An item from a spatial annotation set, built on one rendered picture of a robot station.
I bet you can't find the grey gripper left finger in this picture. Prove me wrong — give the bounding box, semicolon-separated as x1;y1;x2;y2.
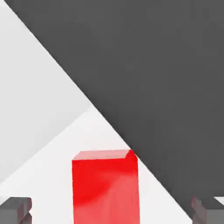
0;196;33;224

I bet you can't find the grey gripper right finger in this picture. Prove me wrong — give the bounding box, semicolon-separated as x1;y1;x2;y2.
191;196;224;224

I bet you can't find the small red cube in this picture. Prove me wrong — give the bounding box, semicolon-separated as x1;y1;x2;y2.
71;149;141;224

